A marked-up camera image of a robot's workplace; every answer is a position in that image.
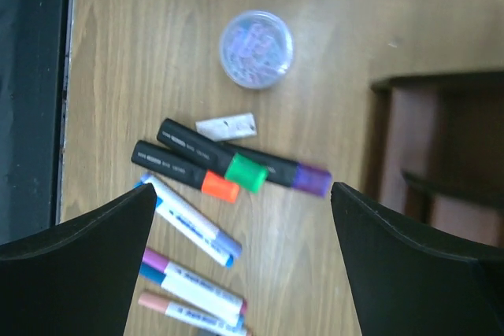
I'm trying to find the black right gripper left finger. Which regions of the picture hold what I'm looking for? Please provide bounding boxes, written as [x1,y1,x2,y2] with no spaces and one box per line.
[1,184,157,335]

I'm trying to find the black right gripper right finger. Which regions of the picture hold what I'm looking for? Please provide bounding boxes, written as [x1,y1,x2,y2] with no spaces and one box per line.
[331,183,503,335]

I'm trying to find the white marker magenta cap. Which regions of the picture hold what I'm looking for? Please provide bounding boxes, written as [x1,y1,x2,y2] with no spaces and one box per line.
[140,248,247,319]

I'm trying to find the white marker salmon cap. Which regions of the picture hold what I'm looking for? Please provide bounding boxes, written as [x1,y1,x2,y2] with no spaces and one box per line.
[138,292,252,336]

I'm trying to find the black highlighter orange cap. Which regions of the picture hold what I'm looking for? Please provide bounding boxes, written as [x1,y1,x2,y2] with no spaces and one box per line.
[131,141,239,203]

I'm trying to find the black highlighter purple cap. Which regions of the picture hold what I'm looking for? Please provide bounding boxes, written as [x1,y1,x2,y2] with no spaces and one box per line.
[223,142,332,198]

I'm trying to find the black highlighter green cap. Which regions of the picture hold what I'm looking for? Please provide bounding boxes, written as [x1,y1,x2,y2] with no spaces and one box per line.
[157,118,269,193]

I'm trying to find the clear paper clip jar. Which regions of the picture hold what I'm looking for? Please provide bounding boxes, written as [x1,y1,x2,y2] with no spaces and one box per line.
[219,9,294,90]

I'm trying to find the white marker teal cap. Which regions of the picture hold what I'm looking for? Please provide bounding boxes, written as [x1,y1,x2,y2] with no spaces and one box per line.
[139,263,245,327]

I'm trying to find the white marker blue cap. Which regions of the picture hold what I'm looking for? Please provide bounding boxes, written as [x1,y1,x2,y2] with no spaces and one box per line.
[155,194,234,268]

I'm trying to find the dark wooden desk organizer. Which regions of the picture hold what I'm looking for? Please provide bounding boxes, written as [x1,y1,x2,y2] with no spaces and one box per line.
[361,70,503,247]

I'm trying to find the white marker lavender cap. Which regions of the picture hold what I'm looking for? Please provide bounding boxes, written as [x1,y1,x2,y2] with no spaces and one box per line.
[139,173,243,268]

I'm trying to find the white eraser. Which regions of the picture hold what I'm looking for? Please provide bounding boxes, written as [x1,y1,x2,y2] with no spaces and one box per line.
[195,113,257,142]

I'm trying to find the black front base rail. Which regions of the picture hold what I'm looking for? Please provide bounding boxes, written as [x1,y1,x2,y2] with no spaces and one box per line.
[1,0,72,243]

